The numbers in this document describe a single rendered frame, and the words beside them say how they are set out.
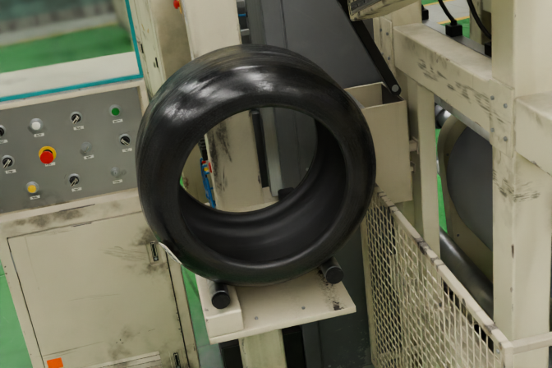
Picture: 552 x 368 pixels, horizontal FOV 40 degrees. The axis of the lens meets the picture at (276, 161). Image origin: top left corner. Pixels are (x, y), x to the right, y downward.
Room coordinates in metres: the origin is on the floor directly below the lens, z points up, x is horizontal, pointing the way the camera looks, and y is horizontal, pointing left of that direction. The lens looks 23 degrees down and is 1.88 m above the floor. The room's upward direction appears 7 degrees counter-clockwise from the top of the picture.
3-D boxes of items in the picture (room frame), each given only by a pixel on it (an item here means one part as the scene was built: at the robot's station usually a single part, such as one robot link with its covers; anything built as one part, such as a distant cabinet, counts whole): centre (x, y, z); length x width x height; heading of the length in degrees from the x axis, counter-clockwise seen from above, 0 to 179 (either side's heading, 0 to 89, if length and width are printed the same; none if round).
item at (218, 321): (1.69, 0.20, 0.83); 0.36 x 0.09 x 0.06; 9
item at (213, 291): (1.68, 0.20, 0.90); 0.35 x 0.05 x 0.05; 9
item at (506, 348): (1.54, -0.30, 0.65); 0.90 x 0.02 x 0.70; 9
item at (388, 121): (1.99, -0.28, 1.05); 0.20 x 0.15 x 0.30; 9
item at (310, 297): (1.71, 0.06, 0.80); 0.37 x 0.36 x 0.02; 99
